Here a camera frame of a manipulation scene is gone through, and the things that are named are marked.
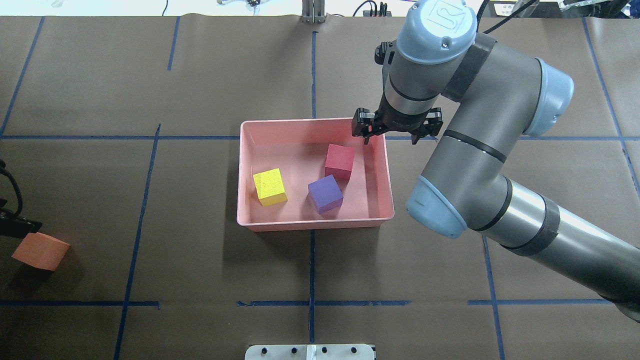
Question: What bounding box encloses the yellow foam block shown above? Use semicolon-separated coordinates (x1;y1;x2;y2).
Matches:
253;168;288;207

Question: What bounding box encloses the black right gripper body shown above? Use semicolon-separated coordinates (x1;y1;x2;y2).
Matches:
351;41;444;140

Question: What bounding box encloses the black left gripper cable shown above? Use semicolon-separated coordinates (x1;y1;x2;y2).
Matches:
0;159;24;217

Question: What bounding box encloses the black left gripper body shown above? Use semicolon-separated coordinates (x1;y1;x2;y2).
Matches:
0;210;42;239

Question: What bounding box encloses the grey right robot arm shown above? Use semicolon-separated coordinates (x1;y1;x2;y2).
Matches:
350;0;640;322

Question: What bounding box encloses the pink plastic bin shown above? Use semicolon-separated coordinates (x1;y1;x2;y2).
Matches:
237;118;394;232

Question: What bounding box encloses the red foam block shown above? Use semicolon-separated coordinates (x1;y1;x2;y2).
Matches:
324;143;355;182

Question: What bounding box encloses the aluminium frame post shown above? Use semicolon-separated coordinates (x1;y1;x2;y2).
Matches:
301;0;327;24

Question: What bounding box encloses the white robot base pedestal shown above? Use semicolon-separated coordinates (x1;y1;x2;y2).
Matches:
244;343;377;360

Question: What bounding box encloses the purple foam block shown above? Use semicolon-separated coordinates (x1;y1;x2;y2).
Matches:
307;174;344;214

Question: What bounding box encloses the brown paper table cover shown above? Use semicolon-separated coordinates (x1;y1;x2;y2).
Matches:
1;14;639;360

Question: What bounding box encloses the orange foam block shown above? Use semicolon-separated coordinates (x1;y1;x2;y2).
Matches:
11;232;71;272

